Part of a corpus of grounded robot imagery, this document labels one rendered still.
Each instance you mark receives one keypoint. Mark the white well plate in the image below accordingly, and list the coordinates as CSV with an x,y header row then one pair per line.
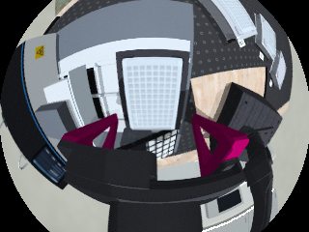
x,y
138,74
270,39
238,15

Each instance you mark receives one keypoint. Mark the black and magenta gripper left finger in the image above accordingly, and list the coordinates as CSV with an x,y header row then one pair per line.
x,y
86,134

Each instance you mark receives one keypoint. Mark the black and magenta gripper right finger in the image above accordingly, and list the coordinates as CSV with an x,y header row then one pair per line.
x,y
230,143

